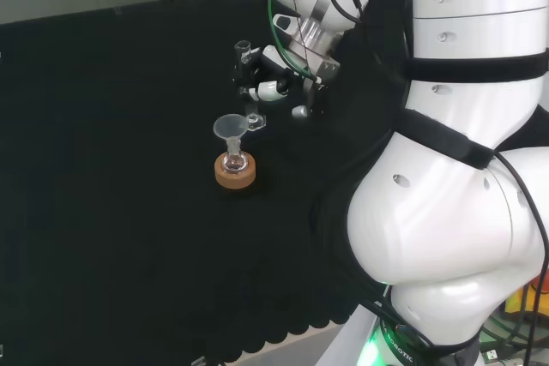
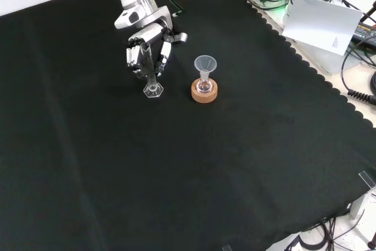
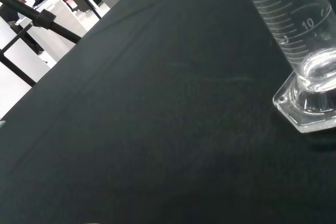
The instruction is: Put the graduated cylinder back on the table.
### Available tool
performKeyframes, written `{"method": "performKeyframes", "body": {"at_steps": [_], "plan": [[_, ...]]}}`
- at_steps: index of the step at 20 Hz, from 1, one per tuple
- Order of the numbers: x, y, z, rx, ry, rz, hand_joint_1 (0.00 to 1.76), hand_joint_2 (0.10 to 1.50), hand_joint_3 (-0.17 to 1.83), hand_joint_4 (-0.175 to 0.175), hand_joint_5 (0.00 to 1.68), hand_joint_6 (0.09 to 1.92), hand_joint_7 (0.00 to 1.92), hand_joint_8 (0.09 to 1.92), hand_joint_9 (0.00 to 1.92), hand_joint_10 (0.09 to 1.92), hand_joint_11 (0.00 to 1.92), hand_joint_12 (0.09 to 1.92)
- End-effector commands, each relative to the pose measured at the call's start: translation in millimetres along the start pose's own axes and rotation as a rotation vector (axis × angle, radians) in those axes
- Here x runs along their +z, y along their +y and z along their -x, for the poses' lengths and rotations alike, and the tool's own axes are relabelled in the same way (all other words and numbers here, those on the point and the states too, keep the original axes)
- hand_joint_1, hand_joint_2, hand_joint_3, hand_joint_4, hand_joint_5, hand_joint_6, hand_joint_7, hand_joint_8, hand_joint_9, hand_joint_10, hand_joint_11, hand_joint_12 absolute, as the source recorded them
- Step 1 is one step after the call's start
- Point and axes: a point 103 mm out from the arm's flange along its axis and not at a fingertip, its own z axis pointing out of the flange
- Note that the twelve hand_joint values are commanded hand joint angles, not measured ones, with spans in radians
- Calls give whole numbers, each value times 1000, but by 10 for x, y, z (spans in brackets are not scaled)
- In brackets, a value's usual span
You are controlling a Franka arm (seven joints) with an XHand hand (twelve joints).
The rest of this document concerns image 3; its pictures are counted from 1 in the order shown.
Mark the black table cloth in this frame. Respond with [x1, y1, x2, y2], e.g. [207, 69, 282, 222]
[0, 0, 336, 224]

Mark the black tripod leg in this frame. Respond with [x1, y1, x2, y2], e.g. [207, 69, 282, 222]
[0, 0, 81, 44]

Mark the black metal frame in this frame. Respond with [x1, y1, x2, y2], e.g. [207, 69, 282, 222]
[0, 0, 102, 87]

